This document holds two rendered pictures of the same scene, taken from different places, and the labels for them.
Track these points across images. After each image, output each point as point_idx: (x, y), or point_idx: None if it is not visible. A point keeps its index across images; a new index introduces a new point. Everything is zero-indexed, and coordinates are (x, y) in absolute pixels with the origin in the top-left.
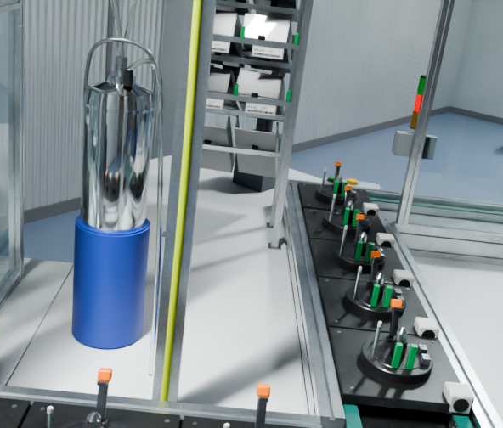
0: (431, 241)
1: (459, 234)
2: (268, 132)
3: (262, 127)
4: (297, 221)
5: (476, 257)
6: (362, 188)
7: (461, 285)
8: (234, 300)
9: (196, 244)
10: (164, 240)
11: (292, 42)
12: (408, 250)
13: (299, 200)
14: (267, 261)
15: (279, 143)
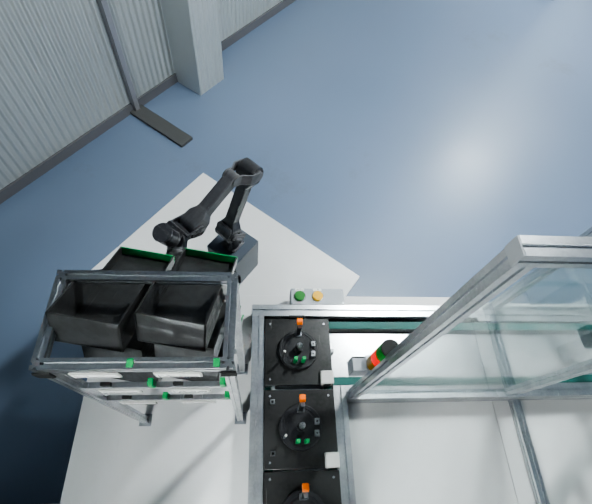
0: (378, 400)
1: (403, 398)
2: (237, 246)
3: (229, 247)
4: (257, 415)
5: (416, 401)
6: (326, 309)
7: (396, 458)
8: None
9: (170, 433)
10: (141, 434)
11: (248, 182)
12: (351, 466)
13: (263, 363)
14: (231, 454)
15: (249, 253)
